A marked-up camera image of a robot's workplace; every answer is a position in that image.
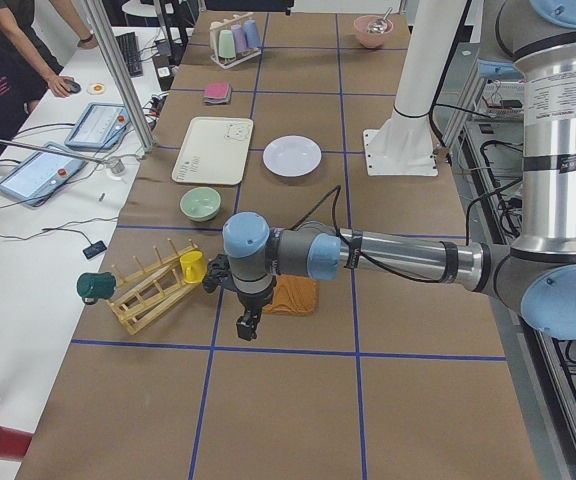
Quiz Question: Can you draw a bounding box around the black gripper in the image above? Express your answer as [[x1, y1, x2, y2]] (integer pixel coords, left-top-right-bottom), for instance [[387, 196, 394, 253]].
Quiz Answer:
[[236, 279, 276, 340]]

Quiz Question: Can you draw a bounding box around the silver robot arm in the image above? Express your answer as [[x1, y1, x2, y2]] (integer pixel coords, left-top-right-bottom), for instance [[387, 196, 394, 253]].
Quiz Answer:
[[223, 1, 576, 340]]

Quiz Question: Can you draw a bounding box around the brown wooden tray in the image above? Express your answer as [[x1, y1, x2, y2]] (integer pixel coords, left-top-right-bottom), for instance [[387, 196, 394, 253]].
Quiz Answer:
[[263, 275, 319, 316]]

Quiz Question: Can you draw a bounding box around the cream bear tray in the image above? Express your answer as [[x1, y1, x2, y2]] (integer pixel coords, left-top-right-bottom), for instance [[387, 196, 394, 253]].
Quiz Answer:
[[171, 116, 254, 186]]

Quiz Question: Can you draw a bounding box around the yellow mug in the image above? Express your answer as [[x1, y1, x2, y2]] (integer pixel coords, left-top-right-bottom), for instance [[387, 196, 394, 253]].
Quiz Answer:
[[180, 250, 207, 284]]

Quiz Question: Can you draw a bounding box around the wooden mug rack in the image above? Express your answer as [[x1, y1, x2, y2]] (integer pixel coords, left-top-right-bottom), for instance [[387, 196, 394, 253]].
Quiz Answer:
[[106, 240, 207, 335]]

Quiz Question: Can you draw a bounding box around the green bowl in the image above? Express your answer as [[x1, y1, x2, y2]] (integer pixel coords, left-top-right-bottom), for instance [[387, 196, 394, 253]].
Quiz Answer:
[[180, 187, 221, 222]]

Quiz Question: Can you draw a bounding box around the dark green mug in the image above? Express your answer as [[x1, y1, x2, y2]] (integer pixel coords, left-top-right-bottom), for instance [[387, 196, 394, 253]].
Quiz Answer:
[[76, 272, 117, 305]]

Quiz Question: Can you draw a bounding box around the small black device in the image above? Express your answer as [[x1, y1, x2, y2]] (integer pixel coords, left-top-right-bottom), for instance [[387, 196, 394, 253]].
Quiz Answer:
[[82, 240, 107, 260]]

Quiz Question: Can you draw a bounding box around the white round plate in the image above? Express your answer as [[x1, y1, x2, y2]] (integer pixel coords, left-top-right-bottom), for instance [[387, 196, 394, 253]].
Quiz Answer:
[[262, 135, 322, 177]]

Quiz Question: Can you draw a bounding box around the small metal weight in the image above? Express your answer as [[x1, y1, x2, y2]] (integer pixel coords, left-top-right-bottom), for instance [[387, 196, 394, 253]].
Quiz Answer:
[[104, 156, 125, 177]]

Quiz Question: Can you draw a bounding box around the grey cloth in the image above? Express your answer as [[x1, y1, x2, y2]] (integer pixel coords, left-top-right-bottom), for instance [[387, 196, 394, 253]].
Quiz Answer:
[[203, 83, 233, 106]]

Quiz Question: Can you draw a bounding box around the far teach pendant tablet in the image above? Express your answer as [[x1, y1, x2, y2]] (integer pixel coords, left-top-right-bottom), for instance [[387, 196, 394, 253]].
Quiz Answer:
[[64, 103, 130, 151]]

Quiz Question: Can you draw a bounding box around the teach pendant tablet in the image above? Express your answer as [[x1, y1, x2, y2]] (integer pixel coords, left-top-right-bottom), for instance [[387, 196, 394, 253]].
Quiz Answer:
[[0, 142, 86, 206], [64, 103, 130, 151]]

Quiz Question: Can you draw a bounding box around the near teach pendant tablet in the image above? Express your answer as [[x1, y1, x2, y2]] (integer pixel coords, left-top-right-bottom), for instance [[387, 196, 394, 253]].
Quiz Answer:
[[0, 142, 86, 206]]

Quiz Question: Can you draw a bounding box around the green cup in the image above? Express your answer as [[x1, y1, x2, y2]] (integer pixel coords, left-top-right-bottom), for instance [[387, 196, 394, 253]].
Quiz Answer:
[[218, 29, 237, 61]]

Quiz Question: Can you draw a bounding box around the blue cup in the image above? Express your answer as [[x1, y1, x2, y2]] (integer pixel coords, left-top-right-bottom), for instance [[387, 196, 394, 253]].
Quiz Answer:
[[242, 18, 261, 49]]

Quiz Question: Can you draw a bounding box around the purple cup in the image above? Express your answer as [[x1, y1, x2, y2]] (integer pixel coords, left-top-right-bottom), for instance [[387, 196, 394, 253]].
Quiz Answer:
[[231, 24, 248, 55]]

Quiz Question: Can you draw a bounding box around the black keyboard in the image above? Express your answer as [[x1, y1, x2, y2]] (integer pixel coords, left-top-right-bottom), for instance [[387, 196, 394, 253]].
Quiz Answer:
[[115, 32, 143, 77]]

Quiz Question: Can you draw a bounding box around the pink bowl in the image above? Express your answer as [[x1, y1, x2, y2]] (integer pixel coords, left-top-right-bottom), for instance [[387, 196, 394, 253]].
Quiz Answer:
[[353, 15, 394, 49]]

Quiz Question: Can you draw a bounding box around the metal scoop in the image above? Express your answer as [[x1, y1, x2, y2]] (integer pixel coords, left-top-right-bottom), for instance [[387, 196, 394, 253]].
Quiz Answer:
[[366, 7, 393, 35]]

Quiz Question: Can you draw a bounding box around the long metal reacher stick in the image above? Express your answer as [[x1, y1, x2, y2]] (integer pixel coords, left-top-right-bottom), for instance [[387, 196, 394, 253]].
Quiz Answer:
[[0, 139, 107, 166]]

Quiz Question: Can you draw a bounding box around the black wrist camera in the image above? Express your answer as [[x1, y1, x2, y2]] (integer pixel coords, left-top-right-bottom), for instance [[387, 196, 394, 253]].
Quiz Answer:
[[202, 254, 235, 294]]

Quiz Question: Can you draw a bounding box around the white wire cup rack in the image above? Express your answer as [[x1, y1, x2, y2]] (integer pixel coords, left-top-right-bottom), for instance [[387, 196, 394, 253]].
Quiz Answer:
[[209, 12, 262, 69]]

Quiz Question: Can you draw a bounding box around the aluminium frame post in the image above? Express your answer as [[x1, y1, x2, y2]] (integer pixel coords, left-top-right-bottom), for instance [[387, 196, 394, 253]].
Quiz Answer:
[[82, 0, 155, 154]]

